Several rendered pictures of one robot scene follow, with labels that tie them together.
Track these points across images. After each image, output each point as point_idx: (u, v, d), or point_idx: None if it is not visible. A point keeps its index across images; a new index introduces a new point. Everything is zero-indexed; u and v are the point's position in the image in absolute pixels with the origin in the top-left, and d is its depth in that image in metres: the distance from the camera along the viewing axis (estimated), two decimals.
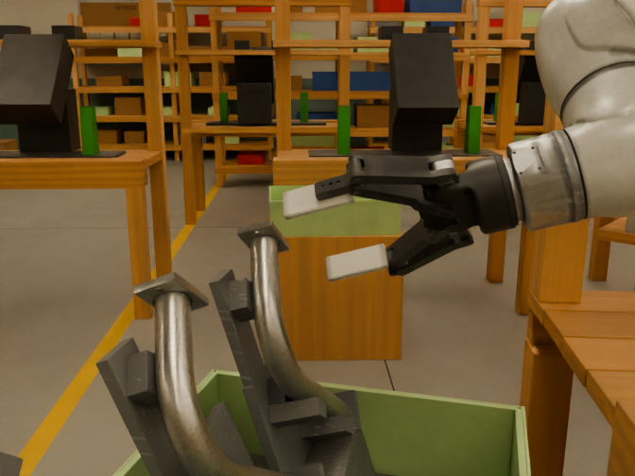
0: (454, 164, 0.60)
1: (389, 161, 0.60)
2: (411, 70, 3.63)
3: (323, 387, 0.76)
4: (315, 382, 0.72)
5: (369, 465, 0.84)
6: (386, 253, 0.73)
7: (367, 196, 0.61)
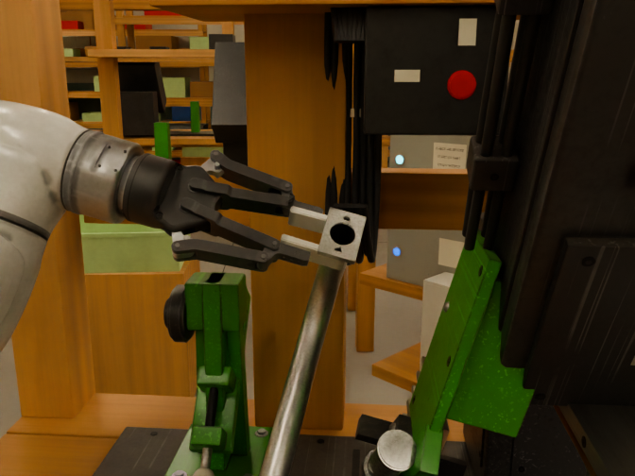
0: (213, 156, 0.72)
1: (262, 175, 0.71)
2: (231, 83, 3.29)
3: (284, 395, 0.71)
4: (292, 361, 0.74)
5: None
6: (279, 243, 0.68)
7: (274, 213, 0.71)
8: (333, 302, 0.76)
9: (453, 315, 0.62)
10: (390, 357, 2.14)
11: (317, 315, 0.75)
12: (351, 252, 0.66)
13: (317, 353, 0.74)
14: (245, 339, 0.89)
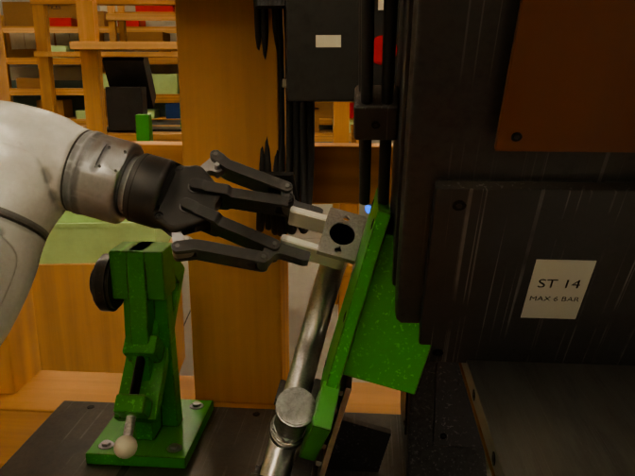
0: (213, 156, 0.72)
1: (262, 175, 0.71)
2: None
3: None
4: (292, 361, 0.74)
5: None
6: (279, 243, 0.68)
7: (274, 213, 0.71)
8: (334, 302, 0.76)
9: (354, 273, 0.62)
10: None
11: (318, 315, 0.75)
12: (350, 252, 0.66)
13: (318, 353, 0.74)
14: (176, 310, 0.89)
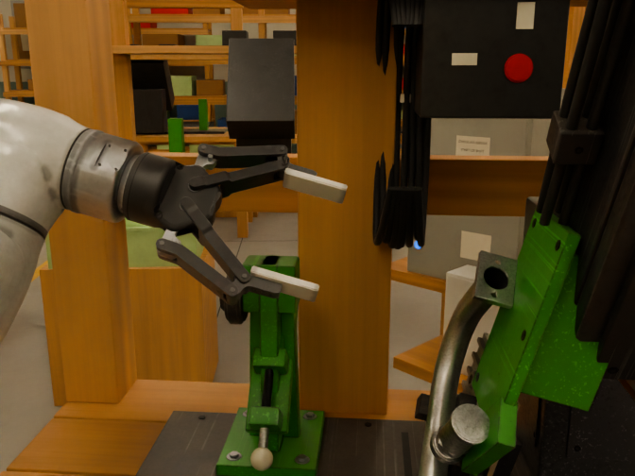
0: (198, 151, 0.72)
1: (253, 149, 0.73)
2: (245, 79, 3.30)
3: (429, 438, 0.70)
4: (430, 403, 0.73)
5: None
6: (249, 275, 0.65)
7: (271, 181, 0.73)
8: (469, 343, 0.75)
9: (523, 292, 0.63)
10: (411, 349, 2.15)
11: (454, 356, 0.75)
12: (506, 297, 0.65)
13: (455, 395, 0.74)
14: None
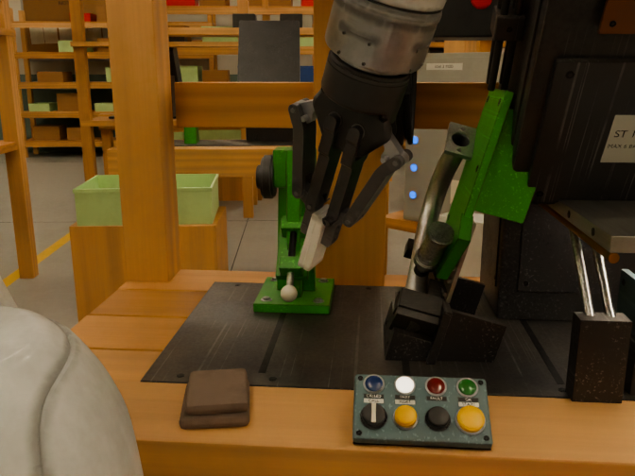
0: (406, 157, 0.59)
1: (369, 201, 0.63)
2: (254, 58, 3.56)
3: (413, 262, 0.97)
4: (415, 241, 1.00)
5: None
6: (317, 209, 0.67)
7: None
8: (443, 199, 1.01)
9: (478, 144, 0.89)
10: None
11: (433, 209, 1.01)
12: (468, 151, 0.92)
13: None
14: None
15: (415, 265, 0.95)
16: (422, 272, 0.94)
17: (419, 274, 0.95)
